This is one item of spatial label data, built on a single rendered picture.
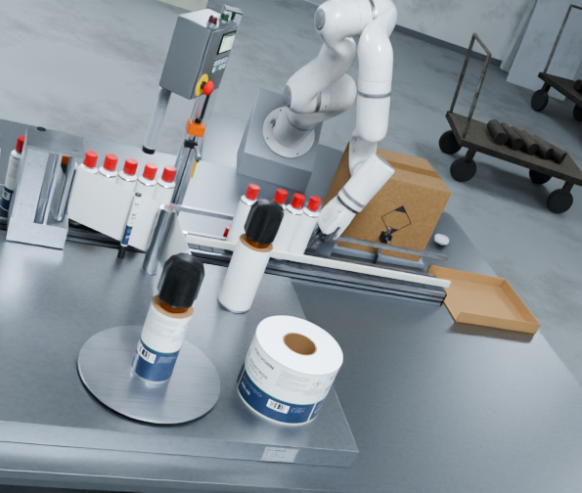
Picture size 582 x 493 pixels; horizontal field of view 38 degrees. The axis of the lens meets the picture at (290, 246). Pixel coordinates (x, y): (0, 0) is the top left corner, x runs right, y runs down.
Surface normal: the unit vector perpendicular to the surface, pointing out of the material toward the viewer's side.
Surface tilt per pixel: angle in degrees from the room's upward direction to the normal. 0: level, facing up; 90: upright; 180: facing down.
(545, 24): 79
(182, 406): 0
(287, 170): 90
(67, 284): 0
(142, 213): 90
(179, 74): 90
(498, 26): 90
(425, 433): 0
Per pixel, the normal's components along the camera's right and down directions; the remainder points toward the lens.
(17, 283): 0.33, -0.83
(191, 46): -0.34, 0.35
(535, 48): 0.11, 0.33
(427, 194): 0.20, 0.53
